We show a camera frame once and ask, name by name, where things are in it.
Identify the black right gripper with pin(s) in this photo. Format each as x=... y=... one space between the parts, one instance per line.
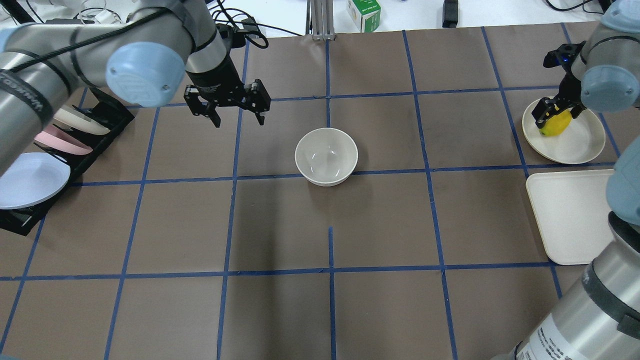
x=568 y=89

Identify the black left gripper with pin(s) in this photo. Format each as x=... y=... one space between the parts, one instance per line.
x=216 y=79

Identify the yellow lemon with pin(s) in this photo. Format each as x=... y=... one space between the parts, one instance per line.
x=556 y=124

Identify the cream white bowl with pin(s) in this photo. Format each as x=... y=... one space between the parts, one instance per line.
x=326 y=157

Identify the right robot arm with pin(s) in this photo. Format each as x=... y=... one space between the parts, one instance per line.
x=598 y=317

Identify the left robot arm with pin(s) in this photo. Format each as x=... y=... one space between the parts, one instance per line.
x=142 y=61

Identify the cream round plate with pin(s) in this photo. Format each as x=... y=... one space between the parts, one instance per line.
x=581 y=141

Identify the cream rectangular tray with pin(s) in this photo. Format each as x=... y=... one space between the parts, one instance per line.
x=571 y=212

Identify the black dish rack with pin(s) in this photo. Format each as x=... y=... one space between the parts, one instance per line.
x=110 y=113

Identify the black power adapter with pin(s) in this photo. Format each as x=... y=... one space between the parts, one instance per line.
x=450 y=13

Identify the cream plate in rack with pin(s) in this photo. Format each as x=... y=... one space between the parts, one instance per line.
x=78 y=120

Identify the green white box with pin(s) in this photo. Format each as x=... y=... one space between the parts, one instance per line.
x=365 y=14

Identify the pink plate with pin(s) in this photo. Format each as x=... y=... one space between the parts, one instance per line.
x=57 y=139

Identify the light blue plate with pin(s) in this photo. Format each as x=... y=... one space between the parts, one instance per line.
x=32 y=179

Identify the aluminium frame post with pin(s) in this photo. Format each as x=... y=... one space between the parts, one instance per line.
x=320 y=20

